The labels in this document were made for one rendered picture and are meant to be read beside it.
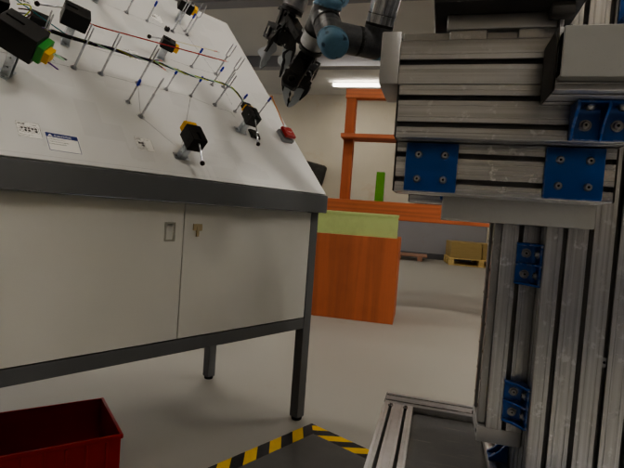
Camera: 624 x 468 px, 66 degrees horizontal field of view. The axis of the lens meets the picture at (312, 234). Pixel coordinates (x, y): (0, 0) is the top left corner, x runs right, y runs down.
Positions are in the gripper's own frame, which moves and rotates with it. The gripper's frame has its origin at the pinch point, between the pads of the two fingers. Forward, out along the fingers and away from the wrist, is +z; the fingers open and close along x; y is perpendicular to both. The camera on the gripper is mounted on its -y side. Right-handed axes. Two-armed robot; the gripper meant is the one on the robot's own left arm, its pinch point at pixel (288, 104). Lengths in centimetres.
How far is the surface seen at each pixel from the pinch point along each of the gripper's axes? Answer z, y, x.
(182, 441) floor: 85, -77, -23
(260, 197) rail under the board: 22.4, -19.7, -6.4
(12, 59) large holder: -8, -49, 54
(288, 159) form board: 28.1, 9.6, -5.6
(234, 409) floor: 102, -52, -34
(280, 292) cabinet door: 52, -28, -27
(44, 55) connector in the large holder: -12, -47, 47
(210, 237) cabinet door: 28.5, -38.7, -0.2
